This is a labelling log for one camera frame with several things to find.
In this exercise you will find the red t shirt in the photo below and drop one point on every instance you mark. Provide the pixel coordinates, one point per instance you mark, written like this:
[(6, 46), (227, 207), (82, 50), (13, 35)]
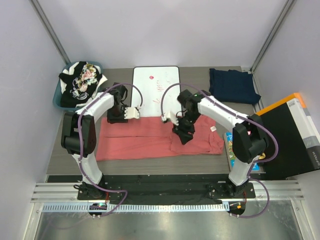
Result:
[(148, 137)]

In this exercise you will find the yellow cup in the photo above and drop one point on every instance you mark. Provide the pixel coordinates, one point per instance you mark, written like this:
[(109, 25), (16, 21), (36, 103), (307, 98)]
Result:
[(263, 156)]

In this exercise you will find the white board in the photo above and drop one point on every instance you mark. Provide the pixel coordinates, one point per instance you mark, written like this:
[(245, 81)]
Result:
[(152, 83)]

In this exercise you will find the right aluminium corner post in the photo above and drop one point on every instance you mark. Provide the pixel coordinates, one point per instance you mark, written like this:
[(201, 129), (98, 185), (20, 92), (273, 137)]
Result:
[(286, 9)]

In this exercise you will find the teal laundry basket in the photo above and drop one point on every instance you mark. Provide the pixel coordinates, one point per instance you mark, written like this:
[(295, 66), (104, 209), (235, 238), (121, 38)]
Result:
[(57, 96)]

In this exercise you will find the aluminium frame rail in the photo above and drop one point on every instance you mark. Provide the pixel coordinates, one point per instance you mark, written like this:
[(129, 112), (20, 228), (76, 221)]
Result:
[(62, 197)]

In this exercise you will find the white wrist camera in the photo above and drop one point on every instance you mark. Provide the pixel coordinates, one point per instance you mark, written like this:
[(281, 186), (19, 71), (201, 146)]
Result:
[(132, 112), (170, 116)]

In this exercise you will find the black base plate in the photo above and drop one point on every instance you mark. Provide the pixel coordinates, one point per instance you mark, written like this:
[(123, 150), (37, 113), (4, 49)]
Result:
[(161, 190)]

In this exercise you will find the left aluminium corner post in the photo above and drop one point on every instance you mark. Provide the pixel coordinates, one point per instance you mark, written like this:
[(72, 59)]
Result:
[(50, 30)]

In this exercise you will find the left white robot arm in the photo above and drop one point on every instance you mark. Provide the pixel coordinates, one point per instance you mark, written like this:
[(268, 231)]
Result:
[(79, 139)]

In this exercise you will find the folded navy t shirt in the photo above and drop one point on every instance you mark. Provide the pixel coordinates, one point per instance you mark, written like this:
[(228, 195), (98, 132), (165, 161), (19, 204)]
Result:
[(233, 86)]

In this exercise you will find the aluminium corner post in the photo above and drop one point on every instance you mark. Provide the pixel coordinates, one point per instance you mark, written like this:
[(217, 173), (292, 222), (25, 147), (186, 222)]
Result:
[(286, 9), (50, 30)]

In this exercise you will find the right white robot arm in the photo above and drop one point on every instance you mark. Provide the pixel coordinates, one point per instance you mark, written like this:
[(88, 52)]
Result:
[(249, 141)]

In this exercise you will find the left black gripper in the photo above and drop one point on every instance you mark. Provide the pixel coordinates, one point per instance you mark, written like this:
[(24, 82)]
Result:
[(111, 119)]

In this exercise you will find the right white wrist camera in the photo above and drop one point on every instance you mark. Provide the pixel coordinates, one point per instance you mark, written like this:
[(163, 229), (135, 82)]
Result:
[(170, 116)]

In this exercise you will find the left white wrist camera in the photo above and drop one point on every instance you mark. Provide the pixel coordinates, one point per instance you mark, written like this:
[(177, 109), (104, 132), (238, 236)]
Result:
[(132, 112)]

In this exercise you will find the blue illustrated book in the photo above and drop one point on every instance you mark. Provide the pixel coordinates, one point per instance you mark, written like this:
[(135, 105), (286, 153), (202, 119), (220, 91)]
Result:
[(228, 140)]

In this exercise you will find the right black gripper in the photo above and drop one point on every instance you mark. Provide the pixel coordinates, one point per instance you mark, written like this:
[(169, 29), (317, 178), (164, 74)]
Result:
[(183, 132)]

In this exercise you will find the black floral t shirt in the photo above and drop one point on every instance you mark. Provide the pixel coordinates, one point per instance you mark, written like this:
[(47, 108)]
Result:
[(80, 82)]

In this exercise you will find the black orange box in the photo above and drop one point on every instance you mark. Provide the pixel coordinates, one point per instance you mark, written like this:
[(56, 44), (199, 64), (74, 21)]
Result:
[(297, 136)]

